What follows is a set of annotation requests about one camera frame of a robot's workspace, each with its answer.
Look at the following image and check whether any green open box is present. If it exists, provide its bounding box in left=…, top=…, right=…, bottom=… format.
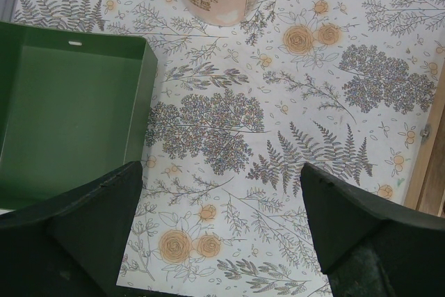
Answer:
left=1, top=22, right=157, bottom=210

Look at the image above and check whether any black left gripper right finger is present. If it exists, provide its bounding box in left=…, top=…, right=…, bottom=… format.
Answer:
left=300, top=163, right=444, bottom=296

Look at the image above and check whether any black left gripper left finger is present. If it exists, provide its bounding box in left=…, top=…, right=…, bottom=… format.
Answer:
left=1, top=161, right=143, bottom=296

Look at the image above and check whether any wooden chess board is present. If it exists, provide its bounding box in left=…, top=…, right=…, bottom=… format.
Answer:
left=404, top=81, right=444, bottom=218

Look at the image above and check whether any floral table mat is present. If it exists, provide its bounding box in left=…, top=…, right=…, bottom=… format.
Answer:
left=14, top=0, right=444, bottom=296

